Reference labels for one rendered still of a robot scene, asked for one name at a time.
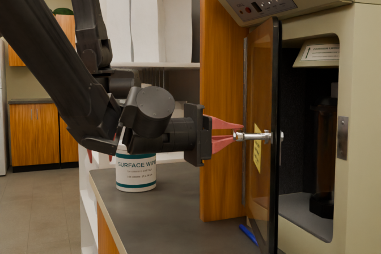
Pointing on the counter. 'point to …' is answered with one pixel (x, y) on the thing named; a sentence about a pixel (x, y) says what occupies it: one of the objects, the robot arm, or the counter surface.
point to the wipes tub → (135, 170)
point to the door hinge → (243, 117)
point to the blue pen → (248, 233)
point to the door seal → (278, 136)
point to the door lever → (238, 135)
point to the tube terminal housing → (356, 53)
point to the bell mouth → (318, 53)
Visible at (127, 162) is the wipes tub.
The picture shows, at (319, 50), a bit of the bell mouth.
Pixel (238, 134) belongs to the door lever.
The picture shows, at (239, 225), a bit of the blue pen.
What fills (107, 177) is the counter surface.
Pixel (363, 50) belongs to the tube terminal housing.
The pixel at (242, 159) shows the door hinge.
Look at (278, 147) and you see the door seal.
